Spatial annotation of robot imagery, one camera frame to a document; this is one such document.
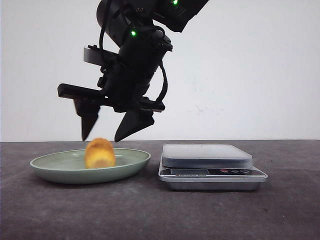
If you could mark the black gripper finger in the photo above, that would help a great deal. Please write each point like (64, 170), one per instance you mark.
(88, 110)
(132, 122)

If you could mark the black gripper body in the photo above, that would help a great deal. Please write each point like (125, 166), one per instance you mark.
(126, 80)

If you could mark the yellow corn cob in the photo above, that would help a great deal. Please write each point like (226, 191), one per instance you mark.
(99, 153)

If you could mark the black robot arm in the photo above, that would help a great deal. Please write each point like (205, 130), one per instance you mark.
(137, 27)

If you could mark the pale green plate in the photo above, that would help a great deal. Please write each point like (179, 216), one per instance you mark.
(68, 167)

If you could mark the silver digital kitchen scale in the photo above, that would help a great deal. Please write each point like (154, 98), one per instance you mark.
(208, 167)

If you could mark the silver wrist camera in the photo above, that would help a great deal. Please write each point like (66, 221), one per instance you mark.
(93, 55)

